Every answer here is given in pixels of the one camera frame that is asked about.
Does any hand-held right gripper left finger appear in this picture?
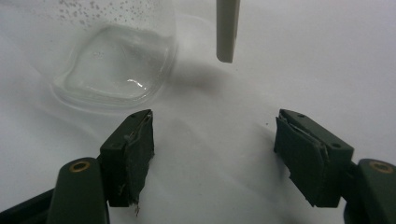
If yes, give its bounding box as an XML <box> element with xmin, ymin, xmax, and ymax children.
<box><xmin>99</xmin><ymin>108</ymin><xmax>156</xmax><ymax>216</ymax></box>

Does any clear pitcher with white lid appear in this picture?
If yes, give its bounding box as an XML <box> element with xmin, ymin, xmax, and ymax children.
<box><xmin>29</xmin><ymin>0</ymin><xmax>242</xmax><ymax>110</ymax></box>

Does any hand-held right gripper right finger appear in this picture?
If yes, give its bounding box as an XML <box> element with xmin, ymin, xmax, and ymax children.
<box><xmin>273</xmin><ymin>108</ymin><xmax>356</xmax><ymax>209</ymax></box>

